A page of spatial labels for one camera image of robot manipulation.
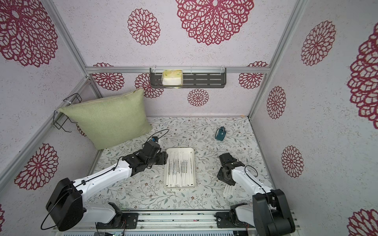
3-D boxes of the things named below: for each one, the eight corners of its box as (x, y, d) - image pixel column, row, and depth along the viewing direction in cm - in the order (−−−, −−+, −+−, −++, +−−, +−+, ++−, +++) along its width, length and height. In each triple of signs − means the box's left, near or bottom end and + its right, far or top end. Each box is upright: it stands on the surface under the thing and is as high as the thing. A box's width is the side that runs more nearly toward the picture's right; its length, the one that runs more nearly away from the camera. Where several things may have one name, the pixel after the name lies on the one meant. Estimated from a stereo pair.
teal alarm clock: (215, 141, 108) (217, 134, 101) (214, 133, 113) (216, 125, 106) (224, 141, 108) (226, 134, 101) (222, 133, 113) (225, 125, 106)
